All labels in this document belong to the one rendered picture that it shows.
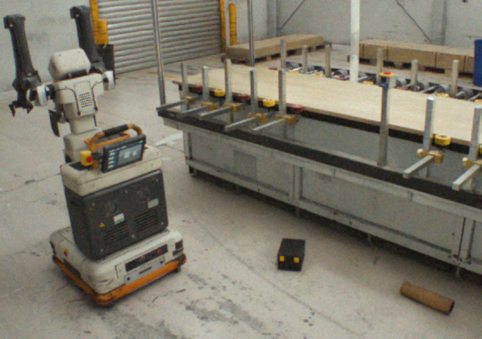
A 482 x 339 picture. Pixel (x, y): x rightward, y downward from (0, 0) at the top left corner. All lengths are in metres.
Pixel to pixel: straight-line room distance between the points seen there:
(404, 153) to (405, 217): 0.43
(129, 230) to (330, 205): 1.42
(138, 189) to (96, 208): 0.27
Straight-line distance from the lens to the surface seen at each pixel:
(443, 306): 2.84
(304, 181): 3.54
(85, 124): 2.97
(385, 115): 2.71
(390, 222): 3.23
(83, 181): 2.60
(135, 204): 2.82
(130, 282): 2.90
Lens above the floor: 1.75
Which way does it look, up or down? 21 degrees down
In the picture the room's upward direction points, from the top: 3 degrees counter-clockwise
